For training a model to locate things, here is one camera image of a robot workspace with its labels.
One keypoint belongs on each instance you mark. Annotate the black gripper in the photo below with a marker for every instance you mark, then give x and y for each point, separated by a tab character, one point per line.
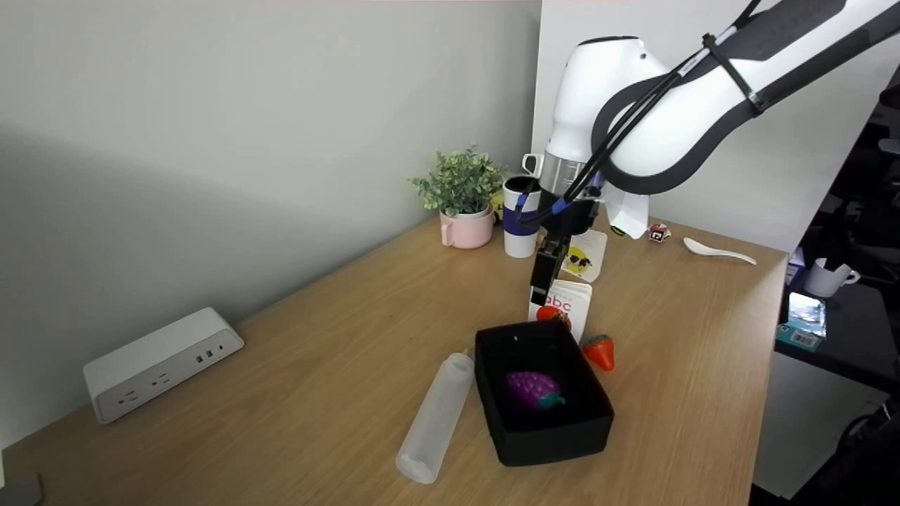
566	216

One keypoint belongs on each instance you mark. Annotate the purple grape toy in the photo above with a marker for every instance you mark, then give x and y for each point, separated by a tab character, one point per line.
530	388

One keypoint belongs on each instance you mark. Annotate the black fabric box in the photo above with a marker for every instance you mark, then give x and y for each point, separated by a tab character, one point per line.
581	430

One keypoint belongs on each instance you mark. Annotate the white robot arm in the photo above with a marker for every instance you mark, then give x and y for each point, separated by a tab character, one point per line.
599	73

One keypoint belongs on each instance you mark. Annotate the white book with yellow picture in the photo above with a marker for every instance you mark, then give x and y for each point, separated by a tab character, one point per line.
591	256

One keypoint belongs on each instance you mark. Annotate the red strawberry toy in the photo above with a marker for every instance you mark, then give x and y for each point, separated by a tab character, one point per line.
599	355

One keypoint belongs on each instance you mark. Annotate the white power strip box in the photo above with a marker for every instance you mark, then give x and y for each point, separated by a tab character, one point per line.
159	365

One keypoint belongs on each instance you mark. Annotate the white cup with blue sleeve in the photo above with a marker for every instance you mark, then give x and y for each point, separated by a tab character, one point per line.
519	225

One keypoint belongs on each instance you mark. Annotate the white tag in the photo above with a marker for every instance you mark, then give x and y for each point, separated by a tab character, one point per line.
632	215

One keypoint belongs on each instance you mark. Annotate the green plant in pink pot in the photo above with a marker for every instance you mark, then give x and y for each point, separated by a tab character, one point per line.
466	199

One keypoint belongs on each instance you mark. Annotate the small red white cube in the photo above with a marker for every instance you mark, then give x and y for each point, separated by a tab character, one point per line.
658	234

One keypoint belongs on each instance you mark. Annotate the white ceramic spoon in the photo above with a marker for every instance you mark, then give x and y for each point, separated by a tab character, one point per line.
712	250

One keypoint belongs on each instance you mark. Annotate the translucent squeeze bottle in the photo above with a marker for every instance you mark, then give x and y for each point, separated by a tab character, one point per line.
436	423

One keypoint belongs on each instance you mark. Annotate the teal and black package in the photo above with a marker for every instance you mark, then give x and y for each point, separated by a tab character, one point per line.
805	324

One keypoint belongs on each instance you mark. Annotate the white mug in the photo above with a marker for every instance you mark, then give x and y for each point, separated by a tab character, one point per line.
827	279

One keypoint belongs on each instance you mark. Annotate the black side table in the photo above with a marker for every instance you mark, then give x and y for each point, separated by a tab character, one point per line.
858	326

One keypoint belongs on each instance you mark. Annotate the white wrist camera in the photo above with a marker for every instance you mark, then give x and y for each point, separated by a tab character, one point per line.
533	160

